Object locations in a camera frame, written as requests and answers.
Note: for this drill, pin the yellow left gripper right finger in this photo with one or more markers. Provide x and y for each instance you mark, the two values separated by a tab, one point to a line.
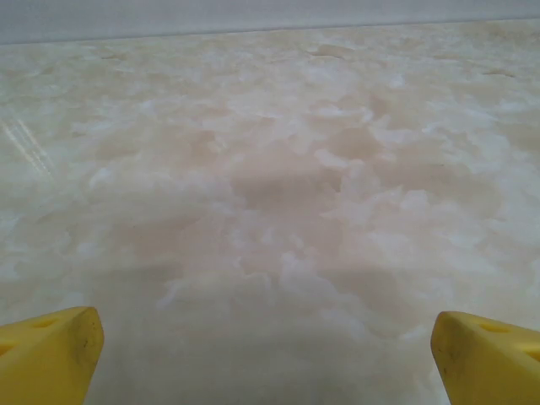
489	363

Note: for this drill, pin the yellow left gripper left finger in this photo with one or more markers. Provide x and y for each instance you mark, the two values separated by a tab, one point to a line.
46	358

